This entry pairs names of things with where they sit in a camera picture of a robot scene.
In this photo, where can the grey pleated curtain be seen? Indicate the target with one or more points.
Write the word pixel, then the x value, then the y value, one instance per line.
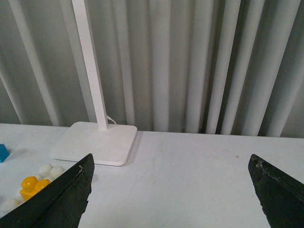
pixel 187 66

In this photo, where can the white desk lamp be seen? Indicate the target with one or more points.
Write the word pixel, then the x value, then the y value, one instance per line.
pixel 110 144

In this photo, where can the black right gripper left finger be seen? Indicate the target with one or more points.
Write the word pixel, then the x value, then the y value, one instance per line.
pixel 60 204

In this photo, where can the yellow block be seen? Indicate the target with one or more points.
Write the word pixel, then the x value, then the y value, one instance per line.
pixel 30 186

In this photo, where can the blue block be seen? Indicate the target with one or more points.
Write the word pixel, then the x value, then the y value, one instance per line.
pixel 4 153

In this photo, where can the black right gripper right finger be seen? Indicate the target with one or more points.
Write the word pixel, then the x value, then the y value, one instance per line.
pixel 281 196

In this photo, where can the white studded base plate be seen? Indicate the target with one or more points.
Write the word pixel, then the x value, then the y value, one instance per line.
pixel 46 171

